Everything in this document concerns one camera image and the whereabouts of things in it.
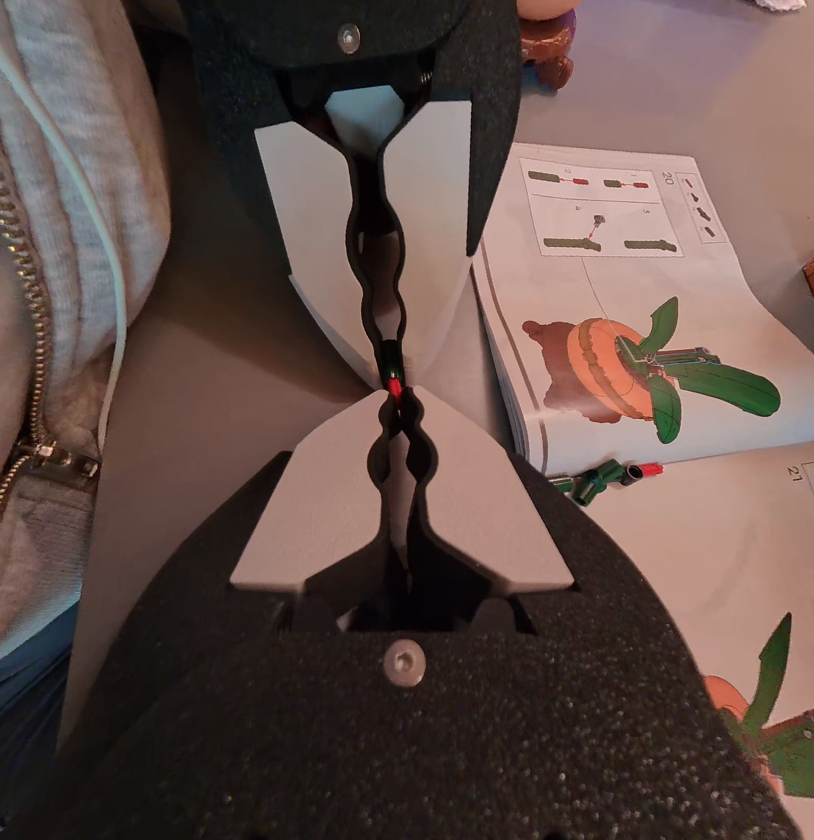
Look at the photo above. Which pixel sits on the black toy angle connector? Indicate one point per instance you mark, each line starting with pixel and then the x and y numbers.
pixel 633 473

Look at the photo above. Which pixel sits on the person's blue jeans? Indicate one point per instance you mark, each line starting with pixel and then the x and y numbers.
pixel 20 709

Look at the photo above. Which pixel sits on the open building instruction booklet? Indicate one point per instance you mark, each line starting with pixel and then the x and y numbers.
pixel 643 329

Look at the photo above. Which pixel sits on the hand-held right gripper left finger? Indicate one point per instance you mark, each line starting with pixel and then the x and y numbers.
pixel 302 519

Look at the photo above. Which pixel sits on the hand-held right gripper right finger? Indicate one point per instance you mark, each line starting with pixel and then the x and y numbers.
pixel 493 519

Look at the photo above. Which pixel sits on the person's beige zip hoodie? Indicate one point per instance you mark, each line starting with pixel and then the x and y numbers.
pixel 53 262

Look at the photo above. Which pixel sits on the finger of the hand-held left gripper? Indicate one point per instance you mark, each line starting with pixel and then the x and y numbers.
pixel 315 249
pixel 434 230

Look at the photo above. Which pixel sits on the green toy connector cylinder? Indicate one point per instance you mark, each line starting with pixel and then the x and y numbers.
pixel 601 483
pixel 564 485
pixel 391 359

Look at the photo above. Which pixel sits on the toy brick orchid pot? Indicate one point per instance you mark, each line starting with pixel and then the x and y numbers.
pixel 545 46

